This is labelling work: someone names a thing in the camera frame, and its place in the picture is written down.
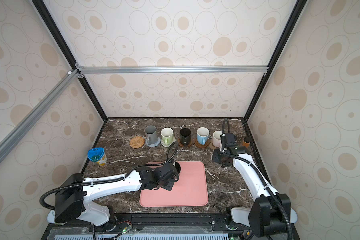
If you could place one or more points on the woven rattan coaster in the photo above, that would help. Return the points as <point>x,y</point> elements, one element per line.
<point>137,142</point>

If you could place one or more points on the aluminium left side bar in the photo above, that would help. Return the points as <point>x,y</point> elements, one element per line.
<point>13,138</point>

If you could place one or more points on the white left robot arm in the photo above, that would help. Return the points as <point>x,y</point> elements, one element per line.
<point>74,200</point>

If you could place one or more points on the black mug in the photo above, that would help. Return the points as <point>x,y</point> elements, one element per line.
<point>185,136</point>
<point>178,167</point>

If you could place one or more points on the green white mug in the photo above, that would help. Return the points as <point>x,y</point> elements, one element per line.
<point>167,132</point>

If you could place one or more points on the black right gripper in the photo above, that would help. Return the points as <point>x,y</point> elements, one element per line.
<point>215,157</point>

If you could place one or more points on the black corner frame post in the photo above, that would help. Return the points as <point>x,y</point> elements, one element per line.
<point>66,50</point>

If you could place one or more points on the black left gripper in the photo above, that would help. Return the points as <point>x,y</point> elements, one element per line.
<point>172,180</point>

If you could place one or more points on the brown paw shaped coaster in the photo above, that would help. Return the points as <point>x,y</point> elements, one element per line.
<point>211,146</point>

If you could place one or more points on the aluminium back crossbar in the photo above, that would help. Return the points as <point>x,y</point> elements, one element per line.
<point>173,70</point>

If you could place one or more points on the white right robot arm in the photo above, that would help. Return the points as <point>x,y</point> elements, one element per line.
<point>271,212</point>

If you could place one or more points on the pink tray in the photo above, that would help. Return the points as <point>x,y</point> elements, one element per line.
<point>190,190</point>

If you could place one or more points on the black right corner post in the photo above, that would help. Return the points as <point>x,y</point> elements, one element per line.
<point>292,20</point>

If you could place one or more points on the light blue mug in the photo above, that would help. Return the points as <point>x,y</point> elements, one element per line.
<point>202,135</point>

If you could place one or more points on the blue lidded white cup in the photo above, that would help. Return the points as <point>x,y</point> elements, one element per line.
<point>97,155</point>

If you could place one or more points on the pink white mug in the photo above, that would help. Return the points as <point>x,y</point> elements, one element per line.
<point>216,140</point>

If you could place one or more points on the multicolour stitched white coaster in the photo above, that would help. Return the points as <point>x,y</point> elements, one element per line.
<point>167,141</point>

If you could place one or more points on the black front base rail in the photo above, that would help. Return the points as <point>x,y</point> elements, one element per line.
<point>164,226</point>

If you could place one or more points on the round brown wooden coaster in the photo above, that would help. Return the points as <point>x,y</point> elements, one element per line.
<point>200,146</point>

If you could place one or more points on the grey mug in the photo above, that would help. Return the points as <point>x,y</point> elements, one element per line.
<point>151,134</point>

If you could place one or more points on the orange bottle black cap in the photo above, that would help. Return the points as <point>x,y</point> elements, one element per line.
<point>246,141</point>

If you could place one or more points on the light blue woven coaster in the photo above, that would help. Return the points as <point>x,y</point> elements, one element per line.
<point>153,144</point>

